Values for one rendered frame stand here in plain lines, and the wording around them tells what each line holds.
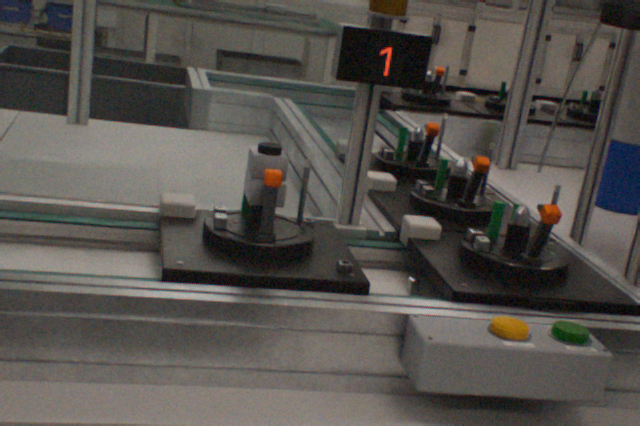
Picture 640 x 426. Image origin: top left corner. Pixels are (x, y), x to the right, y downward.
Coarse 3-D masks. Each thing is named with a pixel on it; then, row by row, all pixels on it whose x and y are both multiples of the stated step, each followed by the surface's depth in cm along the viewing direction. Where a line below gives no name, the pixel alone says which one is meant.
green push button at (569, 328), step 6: (552, 324) 103; (558, 324) 103; (564, 324) 103; (570, 324) 103; (576, 324) 104; (552, 330) 102; (558, 330) 101; (564, 330) 101; (570, 330) 101; (576, 330) 102; (582, 330) 102; (558, 336) 101; (564, 336) 101; (570, 336) 101; (576, 336) 101; (582, 336) 101; (588, 336) 101; (570, 342) 101; (576, 342) 101; (582, 342) 101
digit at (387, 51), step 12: (372, 36) 120; (384, 36) 120; (372, 48) 120; (384, 48) 121; (396, 48) 121; (372, 60) 121; (384, 60) 121; (396, 60) 121; (372, 72) 121; (384, 72) 122; (396, 72) 122
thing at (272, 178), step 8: (264, 176) 108; (272, 176) 107; (280, 176) 107; (264, 184) 108; (272, 184) 107; (280, 184) 108; (264, 192) 109; (272, 192) 108; (264, 200) 109; (272, 200) 108; (264, 208) 109; (272, 208) 109; (264, 216) 109; (272, 216) 109; (264, 224) 109; (272, 224) 109; (264, 232) 109
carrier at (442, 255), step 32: (416, 224) 127; (512, 224) 120; (416, 256) 123; (448, 256) 121; (480, 256) 117; (512, 256) 118; (544, 256) 121; (576, 256) 130; (448, 288) 110; (480, 288) 111; (512, 288) 113; (544, 288) 114; (576, 288) 116; (608, 288) 118
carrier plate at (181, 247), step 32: (160, 224) 118; (192, 224) 118; (320, 224) 127; (160, 256) 108; (192, 256) 107; (224, 256) 109; (320, 256) 114; (352, 256) 115; (288, 288) 105; (320, 288) 106; (352, 288) 107
